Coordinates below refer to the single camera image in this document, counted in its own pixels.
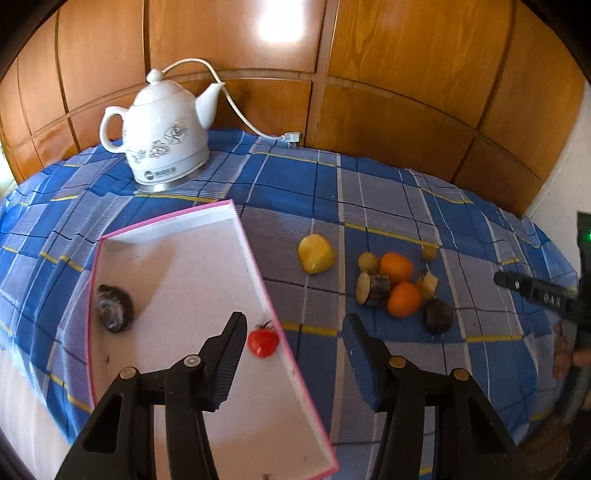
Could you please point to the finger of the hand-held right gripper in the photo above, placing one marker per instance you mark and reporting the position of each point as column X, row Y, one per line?
column 535, row 290

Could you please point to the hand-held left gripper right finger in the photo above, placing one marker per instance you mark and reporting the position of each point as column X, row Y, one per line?
column 364, row 369

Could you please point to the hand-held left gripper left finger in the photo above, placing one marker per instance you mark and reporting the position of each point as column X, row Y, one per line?
column 226, row 369

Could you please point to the orange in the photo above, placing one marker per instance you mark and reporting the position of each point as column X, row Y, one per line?
column 396, row 267
column 404, row 300

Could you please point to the dark brown mushroom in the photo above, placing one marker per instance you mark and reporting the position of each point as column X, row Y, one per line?
column 437, row 317

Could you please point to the pink-edged white box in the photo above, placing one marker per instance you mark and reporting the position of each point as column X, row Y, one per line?
column 184, row 277

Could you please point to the yellow fruit chunk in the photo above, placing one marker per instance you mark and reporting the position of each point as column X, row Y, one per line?
column 428, row 285

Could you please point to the small round yellow fruit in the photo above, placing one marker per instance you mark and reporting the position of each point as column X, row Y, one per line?
column 368, row 261
column 429, row 252

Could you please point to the large yellow fruit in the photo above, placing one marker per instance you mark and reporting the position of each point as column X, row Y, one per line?
column 315, row 254

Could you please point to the person's right hand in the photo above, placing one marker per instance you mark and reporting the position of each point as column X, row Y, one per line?
column 562, row 350

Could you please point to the red tomato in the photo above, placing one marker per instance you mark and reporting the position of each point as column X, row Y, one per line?
column 263, row 342

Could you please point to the blue plaid cloth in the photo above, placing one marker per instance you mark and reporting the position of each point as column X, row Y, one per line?
column 323, row 184

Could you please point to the white floral electric kettle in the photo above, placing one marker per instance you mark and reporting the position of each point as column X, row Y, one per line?
column 157, row 138

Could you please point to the white power plug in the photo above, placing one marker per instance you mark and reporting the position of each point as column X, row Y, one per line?
column 292, row 137

